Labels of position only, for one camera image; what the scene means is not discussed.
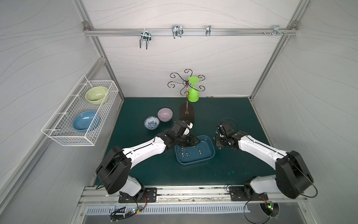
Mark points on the metal single hook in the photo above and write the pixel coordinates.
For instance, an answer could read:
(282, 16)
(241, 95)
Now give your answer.
(208, 30)

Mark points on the blue floral ceramic bowl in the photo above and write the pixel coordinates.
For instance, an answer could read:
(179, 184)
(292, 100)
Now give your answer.
(151, 122)

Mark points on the light green bowl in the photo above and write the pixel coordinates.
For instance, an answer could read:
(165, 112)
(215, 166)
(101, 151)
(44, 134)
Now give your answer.
(97, 95)

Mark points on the metal hook bracket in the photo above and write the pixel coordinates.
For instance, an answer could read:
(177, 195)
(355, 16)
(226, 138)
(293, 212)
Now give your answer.
(276, 32)

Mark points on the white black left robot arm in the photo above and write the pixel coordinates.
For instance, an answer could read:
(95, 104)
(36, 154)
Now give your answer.
(113, 171)

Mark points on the aluminium top rail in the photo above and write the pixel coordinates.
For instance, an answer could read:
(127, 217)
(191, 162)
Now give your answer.
(187, 32)

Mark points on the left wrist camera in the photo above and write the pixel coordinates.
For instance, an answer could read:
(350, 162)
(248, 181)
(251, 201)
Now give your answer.
(182, 127)

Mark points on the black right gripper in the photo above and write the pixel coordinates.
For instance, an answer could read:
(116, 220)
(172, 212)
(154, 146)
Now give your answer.
(221, 141)

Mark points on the pink ceramic bowl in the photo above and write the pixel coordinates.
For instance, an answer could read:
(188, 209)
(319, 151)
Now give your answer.
(165, 114)

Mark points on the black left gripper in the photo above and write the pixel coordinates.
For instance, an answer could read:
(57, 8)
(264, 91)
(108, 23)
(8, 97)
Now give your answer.
(190, 140)

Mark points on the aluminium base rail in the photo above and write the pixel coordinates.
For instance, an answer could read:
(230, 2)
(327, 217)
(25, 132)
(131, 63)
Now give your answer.
(196, 194)

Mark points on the metal double hook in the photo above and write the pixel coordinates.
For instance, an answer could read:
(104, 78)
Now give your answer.
(177, 31)
(145, 38)

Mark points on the white wire wall basket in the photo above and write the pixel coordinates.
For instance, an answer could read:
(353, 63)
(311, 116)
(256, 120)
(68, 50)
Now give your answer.
(59, 127)

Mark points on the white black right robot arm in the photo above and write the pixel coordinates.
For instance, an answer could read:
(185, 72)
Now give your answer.
(292, 177)

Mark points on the green plastic goblet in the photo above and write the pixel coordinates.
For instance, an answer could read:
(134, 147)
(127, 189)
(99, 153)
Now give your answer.
(193, 93)

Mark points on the blue plastic storage box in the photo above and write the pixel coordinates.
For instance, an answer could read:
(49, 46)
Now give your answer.
(202, 152)

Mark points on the white slotted cable duct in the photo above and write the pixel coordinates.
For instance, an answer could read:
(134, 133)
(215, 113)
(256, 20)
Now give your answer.
(171, 209)

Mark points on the copper cup tree stand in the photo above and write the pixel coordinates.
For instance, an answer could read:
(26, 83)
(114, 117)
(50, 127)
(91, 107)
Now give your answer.
(186, 109)

